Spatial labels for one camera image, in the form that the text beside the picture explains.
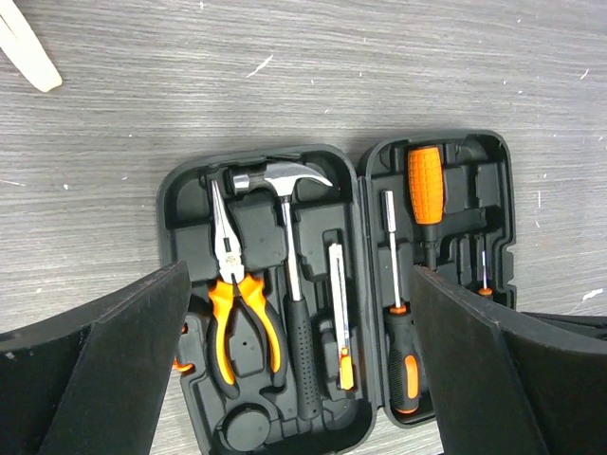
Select black orange grip screwdriver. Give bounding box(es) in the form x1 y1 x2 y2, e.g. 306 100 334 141
383 191 420 414

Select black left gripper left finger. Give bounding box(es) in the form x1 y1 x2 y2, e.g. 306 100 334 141
1 262 191 454

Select orange black needle nose pliers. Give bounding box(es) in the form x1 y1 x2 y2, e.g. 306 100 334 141
207 179 287 399

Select small orange black precision screwdriver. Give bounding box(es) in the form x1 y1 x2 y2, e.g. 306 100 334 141
478 248 493 298

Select orange handle black shaft screwdriver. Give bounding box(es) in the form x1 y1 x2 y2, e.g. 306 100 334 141
408 146 444 271

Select black plastic tool case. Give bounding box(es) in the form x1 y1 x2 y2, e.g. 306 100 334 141
156 130 516 454

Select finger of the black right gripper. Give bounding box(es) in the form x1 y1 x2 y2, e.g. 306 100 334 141
519 312 606 339

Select black handle claw hammer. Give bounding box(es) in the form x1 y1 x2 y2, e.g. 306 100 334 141
231 161 332 421

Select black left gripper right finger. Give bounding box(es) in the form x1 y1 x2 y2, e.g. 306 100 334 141
411 266 606 454

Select beige cloth drawstring bag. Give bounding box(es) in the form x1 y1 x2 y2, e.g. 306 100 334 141
1 0 63 93

